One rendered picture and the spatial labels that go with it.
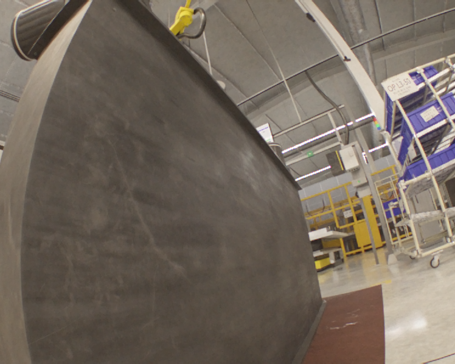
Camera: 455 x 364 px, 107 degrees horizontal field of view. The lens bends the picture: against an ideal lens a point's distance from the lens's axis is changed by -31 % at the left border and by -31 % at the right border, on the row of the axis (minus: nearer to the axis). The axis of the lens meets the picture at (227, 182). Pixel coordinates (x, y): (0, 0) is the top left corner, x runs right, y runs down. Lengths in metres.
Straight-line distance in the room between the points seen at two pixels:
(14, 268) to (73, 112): 0.19
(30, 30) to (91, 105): 0.59
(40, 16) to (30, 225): 0.72
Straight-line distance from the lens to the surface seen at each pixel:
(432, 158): 2.31
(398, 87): 2.41
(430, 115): 2.36
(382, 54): 15.91
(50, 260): 0.25
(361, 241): 10.50
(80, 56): 0.38
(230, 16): 11.47
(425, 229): 3.98
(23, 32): 0.91
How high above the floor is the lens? 0.37
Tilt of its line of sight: 22 degrees up
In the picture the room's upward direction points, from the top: 10 degrees counter-clockwise
